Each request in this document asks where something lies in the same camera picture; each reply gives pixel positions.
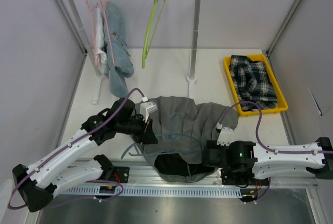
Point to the blue plastic hanger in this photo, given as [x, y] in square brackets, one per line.
[133, 150]

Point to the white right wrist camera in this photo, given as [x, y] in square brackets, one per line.
[226, 135]

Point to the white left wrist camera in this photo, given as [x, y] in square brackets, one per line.
[147, 107]

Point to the slotted cable duct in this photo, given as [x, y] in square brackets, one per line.
[127, 190]

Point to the plaid checked shirt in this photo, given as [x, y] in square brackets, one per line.
[252, 82]

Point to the white garment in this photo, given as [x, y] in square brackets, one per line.
[99, 42]

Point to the yellow plastic bin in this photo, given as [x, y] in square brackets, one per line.
[281, 101]

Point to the aluminium mounting rail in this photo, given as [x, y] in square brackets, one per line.
[143, 174]

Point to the pink wire hanger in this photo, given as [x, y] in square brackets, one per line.
[90, 18]
[103, 4]

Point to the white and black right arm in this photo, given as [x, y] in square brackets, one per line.
[246, 163]

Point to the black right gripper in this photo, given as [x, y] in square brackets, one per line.
[212, 144]

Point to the light blue denim garment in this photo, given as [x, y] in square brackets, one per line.
[124, 67]

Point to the green plastic hanger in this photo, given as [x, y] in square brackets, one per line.
[154, 18]

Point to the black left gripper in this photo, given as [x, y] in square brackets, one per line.
[148, 128]

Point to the grey pleated skirt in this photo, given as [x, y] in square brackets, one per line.
[199, 121]

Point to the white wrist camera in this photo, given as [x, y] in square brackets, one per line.
[226, 135]
[147, 107]

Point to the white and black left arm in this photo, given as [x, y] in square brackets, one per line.
[39, 183]

